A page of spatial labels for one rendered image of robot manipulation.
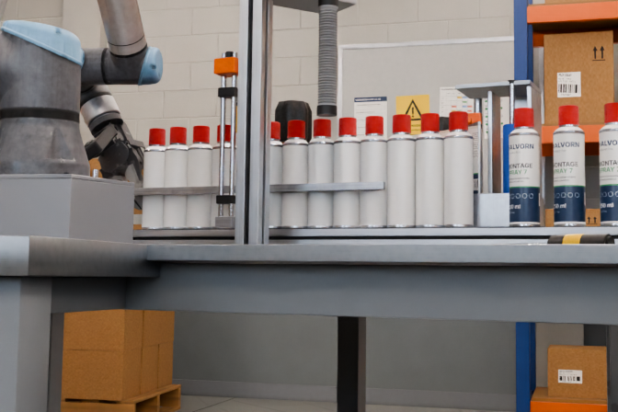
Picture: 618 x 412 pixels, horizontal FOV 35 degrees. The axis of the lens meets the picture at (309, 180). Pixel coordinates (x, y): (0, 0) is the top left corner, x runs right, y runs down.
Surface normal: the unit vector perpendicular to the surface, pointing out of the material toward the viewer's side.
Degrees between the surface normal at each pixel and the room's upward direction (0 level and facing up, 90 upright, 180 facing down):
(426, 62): 90
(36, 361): 90
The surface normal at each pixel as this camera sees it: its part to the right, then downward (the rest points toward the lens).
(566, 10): -0.28, -0.10
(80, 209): 0.96, -0.01
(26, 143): 0.03, -0.36
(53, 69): 0.55, -0.04
